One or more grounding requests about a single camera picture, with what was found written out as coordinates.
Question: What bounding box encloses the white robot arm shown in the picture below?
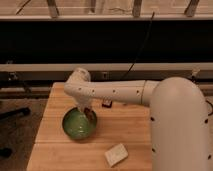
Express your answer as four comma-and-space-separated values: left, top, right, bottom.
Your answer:
64, 68, 213, 171

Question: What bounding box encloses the green ceramic bowl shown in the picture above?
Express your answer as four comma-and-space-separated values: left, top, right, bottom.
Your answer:
62, 107, 97, 140

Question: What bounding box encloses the white sponge block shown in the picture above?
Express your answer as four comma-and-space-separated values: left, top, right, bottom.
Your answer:
105, 143, 128, 167

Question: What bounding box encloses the black chair base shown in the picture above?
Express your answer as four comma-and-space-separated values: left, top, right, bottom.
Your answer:
0, 107, 31, 158

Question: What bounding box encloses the grey metal rail frame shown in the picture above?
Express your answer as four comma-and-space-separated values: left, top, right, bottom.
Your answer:
0, 62, 213, 82

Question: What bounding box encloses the black cable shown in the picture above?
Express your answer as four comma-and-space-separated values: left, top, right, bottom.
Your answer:
119, 11, 156, 82

